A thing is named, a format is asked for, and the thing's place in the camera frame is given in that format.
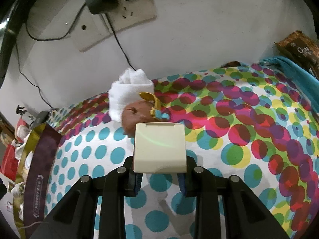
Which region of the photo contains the brown snack packet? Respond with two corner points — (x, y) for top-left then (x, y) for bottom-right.
(275, 31), (318, 78)

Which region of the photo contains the gold metal tray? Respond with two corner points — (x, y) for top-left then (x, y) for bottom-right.
(13, 123), (62, 238)

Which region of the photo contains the brown hair doll figure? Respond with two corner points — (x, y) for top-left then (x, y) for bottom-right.
(121, 92), (170, 138)

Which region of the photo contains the spray bottle black trigger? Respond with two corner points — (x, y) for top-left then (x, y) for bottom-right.
(16, 105), (36, 126)

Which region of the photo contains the black adapter cable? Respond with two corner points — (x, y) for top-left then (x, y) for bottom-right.
(105, 13), (137, 71)

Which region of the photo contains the red gift bag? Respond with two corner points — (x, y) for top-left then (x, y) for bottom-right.
(1, 117), (28, 181)

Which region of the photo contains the blue cloth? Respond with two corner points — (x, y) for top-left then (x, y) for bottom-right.
(260, 56), (319, 114)

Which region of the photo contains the cream box with QR code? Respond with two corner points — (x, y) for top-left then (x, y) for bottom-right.
(133, 122), (187, 174)

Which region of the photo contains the black power cable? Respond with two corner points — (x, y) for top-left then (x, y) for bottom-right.
(15, 42), (53, 109)

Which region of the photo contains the white sock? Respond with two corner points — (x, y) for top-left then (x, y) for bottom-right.
(108, 68), (154, 122)

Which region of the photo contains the polka dot bed sheet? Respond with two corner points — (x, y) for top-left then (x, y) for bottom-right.
(44, 64), (318, 238)

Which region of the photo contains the black wall television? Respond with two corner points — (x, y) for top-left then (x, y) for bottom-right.
(1, 0), (20, 85)

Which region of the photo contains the white wall socket plate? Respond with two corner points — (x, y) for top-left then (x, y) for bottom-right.
(71, 0), (157, 52)

